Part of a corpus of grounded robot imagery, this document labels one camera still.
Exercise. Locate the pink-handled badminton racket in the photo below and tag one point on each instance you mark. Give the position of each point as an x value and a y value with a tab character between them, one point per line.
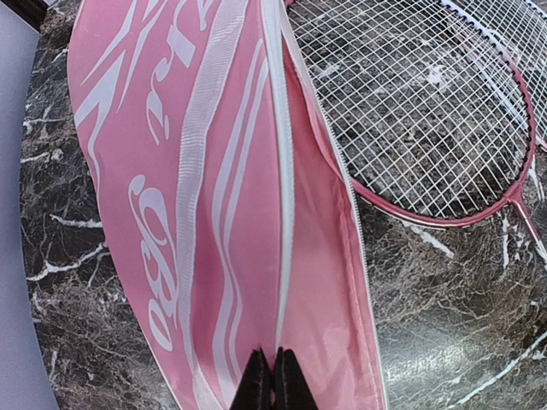
520	27
431	114

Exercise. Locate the pink racket cover bag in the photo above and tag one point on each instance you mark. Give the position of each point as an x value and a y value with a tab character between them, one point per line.
225	203

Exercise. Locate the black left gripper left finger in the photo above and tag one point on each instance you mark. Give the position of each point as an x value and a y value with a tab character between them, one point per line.
255	389

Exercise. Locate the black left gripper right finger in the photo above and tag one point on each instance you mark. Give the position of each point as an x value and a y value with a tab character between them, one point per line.
291	391

